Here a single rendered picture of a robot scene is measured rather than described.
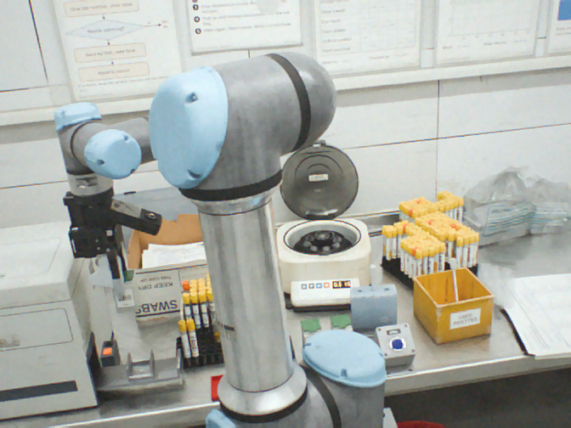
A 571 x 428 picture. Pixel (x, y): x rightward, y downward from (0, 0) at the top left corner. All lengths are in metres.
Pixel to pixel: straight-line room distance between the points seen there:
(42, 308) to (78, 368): 0.15
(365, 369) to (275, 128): 0.37
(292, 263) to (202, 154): 0.93
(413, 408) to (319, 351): 1.31
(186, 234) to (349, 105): 0.58
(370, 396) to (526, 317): 0.69
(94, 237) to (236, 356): 0.48
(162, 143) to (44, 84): 1.09
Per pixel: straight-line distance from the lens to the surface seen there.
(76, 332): 1.27
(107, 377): 1.38
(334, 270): 1.54
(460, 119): 1.90
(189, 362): 1.41
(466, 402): 2.23
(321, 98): 0.71
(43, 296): 1.24
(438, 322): 1.40
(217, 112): 0.63
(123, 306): 1.26
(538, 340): 1.46
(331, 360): 0.89
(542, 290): 1.63
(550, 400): 2.29
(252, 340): 0.76
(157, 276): 1.53
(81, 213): 1.18
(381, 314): 1.44
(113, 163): 1.01
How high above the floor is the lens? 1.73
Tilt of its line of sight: 24 degrees down
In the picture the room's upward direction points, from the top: 4 degrees counter-clockwise
